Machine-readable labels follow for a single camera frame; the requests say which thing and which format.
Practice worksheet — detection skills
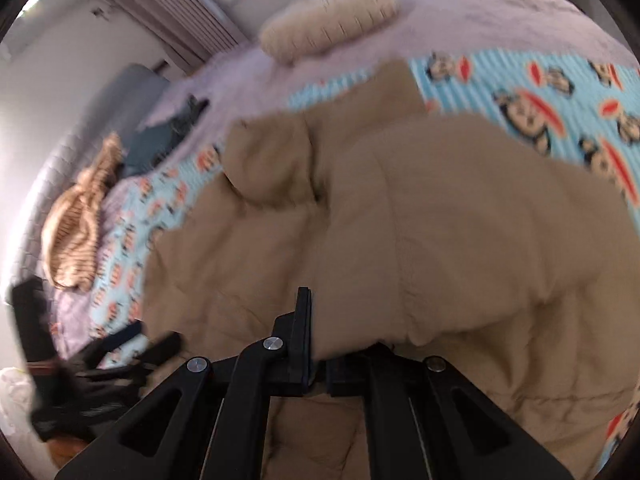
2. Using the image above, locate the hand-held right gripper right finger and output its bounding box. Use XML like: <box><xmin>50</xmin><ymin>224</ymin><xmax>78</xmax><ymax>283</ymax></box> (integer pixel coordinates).
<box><xmin>325</xmin><ymin>342</ymin><xmax>576</xmax><ymax>480</ymax></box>

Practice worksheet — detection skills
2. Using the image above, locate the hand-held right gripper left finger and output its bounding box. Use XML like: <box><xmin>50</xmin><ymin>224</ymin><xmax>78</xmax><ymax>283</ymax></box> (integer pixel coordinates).
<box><xmin>54</xmin><ymin>287</ymin><xmax>321</xmax><ymax>480</ymax></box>

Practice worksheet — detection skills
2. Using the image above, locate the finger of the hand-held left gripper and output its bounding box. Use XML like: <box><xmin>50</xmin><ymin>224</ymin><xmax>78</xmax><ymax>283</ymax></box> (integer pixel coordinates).
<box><xmin>132</xmin><ymin>332</ymin><xmax>182</xmax><ymax>371</ymax></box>
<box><xmin>85</xmin><ymin>321</ymin><xmax>143</xmax><ymax>361</ymax></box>

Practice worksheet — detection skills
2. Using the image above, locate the tan puffy coat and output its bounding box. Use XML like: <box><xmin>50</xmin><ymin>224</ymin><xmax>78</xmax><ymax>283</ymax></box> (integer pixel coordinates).
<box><xmin>142</xmin><ymin>60</ymin><xmax>640</xmax><ymax>480</ymax></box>

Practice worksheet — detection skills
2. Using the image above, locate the orange striped garment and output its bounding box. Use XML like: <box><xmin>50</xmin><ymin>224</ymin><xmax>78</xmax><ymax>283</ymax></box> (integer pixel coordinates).
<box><xmin>41</xmin><ymin>132</ymin><xmax>125</xmax><ymax>292</ymax></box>

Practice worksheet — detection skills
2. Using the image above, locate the dark teal clothing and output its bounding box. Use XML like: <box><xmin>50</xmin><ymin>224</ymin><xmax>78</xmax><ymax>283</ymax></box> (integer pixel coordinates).
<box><xmin>122</xmin><ymin>95</ymin><xmax>210</xmax><ymax>177</ymax></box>

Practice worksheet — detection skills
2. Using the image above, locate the grey padded headboard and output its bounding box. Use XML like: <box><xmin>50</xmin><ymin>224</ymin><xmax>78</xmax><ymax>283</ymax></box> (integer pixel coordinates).
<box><xmin>10</xmin><ymin>62</ymin><xmax>171</xmax><ymax>281</ymax></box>

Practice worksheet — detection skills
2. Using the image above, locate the cream knitted pillow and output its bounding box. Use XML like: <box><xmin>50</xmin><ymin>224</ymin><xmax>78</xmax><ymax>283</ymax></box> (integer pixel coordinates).
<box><xmin>259</xmin><ymin>0</ymin><xmax>400</xmax><ymax>63</ymax></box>

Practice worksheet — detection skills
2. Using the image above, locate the pleated curtain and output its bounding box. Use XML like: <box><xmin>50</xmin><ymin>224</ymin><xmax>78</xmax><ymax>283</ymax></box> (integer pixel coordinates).
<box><xmin>90</xmin><ymin>0</ymin><xmax>246</xmax><ymax>75</ymax></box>

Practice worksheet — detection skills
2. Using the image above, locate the blue monkey printed blanket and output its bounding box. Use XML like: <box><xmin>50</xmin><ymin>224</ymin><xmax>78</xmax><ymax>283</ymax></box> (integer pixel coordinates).
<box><xmin>90</xmin><ymin>47</ymin><xmax>640</xmax><ymax>476</ymax></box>

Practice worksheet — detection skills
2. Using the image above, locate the white air conditioner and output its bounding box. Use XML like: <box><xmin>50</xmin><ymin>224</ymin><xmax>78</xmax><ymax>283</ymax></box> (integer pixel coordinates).
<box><xmin>0</xmin><ymin>0</ymin><xmax>101</xmax><ymax>56</ymax></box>

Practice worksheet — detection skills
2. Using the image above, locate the purple bed sheet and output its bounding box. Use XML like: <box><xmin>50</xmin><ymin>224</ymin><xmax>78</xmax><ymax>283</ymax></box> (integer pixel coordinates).
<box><xmin>50</xmin><ymin>0</ymin><xmax>633</xmax><ymax>356</ymax></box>

